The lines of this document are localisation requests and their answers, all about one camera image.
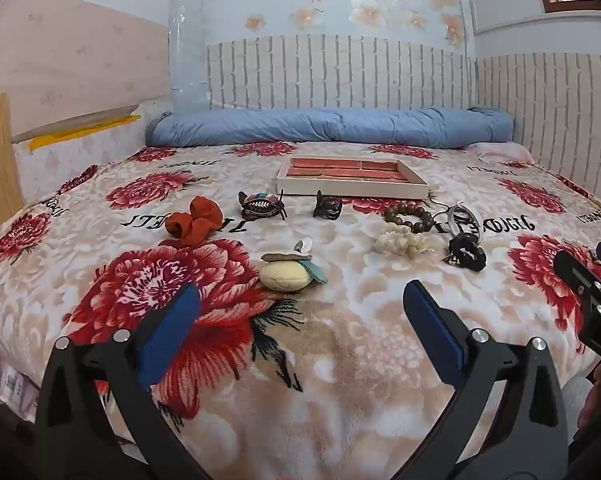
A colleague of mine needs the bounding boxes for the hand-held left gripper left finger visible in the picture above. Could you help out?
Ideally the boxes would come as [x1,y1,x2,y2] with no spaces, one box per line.
[34,282,211,480]

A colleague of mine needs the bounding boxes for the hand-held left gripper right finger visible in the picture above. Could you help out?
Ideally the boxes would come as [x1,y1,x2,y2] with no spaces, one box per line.
[403,280,571,480]

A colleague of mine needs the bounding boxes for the black scrunchie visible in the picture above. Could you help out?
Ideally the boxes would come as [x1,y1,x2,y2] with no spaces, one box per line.
[445,236,487,273]

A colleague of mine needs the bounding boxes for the cream scrunchie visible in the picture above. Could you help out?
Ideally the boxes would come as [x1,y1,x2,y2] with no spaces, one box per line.
[374,224,429,260]

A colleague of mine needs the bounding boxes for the orange fabric scrunchie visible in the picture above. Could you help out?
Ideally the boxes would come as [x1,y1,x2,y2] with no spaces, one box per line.
[164,196,223,247]

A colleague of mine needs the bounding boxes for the yellow plush hair clip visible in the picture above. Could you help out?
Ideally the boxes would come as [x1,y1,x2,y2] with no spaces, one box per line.
[259,239,326,293]

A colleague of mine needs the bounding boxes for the brown wooden bead bracelet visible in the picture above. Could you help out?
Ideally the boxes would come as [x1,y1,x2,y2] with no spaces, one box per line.
[383,201,435,233]

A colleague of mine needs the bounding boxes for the multicolour beaded hair claw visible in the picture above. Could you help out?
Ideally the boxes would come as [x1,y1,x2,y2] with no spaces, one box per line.
[238,189,288,221]

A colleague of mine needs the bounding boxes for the white tray with brick-pattern lining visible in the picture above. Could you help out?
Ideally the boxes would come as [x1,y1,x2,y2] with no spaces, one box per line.
[276,156,430,200]

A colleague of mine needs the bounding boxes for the person's right hand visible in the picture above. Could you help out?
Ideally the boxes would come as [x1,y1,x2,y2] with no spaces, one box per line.
[575,360,601,433]

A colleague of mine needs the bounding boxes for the red floral printed blanket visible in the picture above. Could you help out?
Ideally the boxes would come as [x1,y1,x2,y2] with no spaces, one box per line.
[0,141,601,480]

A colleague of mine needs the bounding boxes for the silver and black hair clip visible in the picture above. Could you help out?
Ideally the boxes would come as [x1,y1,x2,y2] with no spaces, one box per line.
[433,201,483,237]

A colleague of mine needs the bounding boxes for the pink pillow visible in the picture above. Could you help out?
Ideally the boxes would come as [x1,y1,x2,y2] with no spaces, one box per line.
[465,141,535,165]

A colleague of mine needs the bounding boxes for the small dark hair claw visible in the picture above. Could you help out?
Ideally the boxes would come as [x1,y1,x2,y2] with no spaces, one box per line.
[313,190,343,220]

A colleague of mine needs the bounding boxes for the floral mattress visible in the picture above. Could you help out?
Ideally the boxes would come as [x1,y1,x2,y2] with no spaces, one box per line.
[11,102,154,208]

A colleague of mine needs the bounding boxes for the yellow cloth strip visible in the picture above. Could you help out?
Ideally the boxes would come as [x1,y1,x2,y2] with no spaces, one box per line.
[28,115,142,151]

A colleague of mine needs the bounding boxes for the rolled blue duvet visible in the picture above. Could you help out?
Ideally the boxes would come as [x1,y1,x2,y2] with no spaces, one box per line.
[146,106,515,150]

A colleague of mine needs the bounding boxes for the clear plastic roll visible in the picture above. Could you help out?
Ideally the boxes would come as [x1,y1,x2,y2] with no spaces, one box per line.
[167,0,210,113]

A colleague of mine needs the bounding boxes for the pale pink board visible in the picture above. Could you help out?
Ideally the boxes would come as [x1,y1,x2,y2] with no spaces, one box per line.
[0,0,174,136]

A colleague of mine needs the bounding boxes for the peach flower wall stickers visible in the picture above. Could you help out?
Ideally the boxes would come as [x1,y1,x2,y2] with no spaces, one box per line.
[243,0,468,48]

